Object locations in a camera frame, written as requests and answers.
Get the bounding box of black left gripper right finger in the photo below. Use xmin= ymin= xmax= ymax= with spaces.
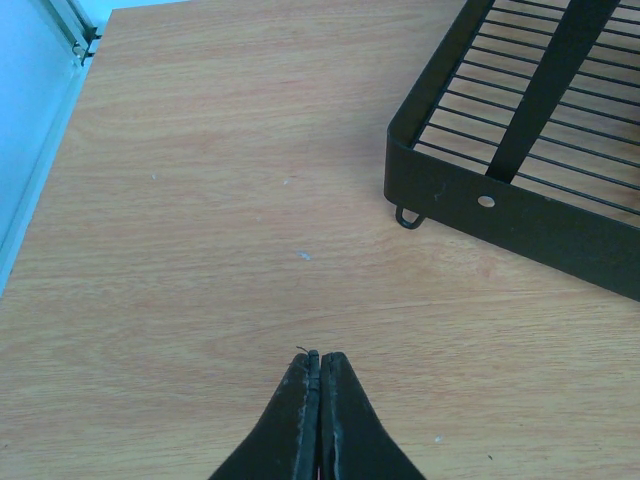
xmin=319 ymin=352 xmax=424 ymax=479

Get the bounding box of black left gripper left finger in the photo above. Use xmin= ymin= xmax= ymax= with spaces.
xmin=211 ymin=350 xmax=320 ymax=480

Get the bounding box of black wire dish rack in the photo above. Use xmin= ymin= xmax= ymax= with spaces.
xmin=384 ymin=1 xmax=639 ymax=299

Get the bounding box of aluminium left frame post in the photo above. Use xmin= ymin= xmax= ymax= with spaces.
xmin=1 ymin=1 xmax=100 ymax=286

